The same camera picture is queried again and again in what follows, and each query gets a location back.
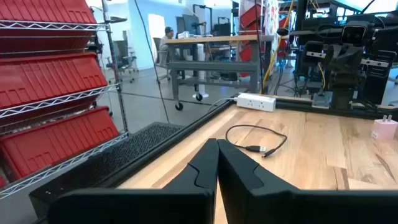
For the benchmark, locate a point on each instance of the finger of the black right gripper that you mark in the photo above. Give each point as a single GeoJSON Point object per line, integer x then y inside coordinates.
{"type": "Point", "coordinates": [335, 71]}
{"type": "Point", "coordinates": [353, 71]}

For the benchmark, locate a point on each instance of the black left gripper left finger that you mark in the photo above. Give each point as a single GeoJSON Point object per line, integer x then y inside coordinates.
{"type": "Point", "coordinates": [186, 202]}

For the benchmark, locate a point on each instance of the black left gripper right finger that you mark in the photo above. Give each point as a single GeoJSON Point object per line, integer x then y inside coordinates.
{"type": "Point", "coordinates": [264, 205]}

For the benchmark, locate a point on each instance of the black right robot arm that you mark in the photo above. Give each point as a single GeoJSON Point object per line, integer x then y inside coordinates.
{"type": "Point", "coordinates": [377, 81]}

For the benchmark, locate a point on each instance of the distant red bin shelf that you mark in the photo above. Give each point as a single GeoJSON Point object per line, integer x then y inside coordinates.
{"type": "Point", "coordinates": [248, 15]}

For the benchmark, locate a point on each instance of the black perforated floor mat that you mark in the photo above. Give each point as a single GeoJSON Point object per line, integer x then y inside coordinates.
{"type": "Point", "coordinates": [140, 140]}

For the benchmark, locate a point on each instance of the long white power strip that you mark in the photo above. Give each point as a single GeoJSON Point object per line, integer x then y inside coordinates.
{"type": "Point", "coordinates": [250, 102]}

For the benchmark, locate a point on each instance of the red plastic storage bin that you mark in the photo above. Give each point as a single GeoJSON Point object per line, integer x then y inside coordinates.
{"type": "Point", "coordinates": [46, 77]}
{"type": "Point", "coordinates": [46, 9]}
{"type": "Point", "coordinates": [56, 140]}

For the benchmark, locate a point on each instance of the person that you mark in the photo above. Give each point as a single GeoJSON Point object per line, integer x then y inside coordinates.
{"type": "Point", "coordinates": [166, 40]}

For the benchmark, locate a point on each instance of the office chair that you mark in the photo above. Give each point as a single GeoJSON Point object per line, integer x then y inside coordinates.
{"type": "Point", "coordinates": [122, 59]}

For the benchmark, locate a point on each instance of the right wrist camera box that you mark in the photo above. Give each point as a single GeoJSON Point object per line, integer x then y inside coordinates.
{"type": "Point", "coordinates": [354, 34]}

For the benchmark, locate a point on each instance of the wooden workbench with grey frame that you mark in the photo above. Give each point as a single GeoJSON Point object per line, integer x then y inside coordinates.
{"type": "Point", "coordinates": [214, 66]}

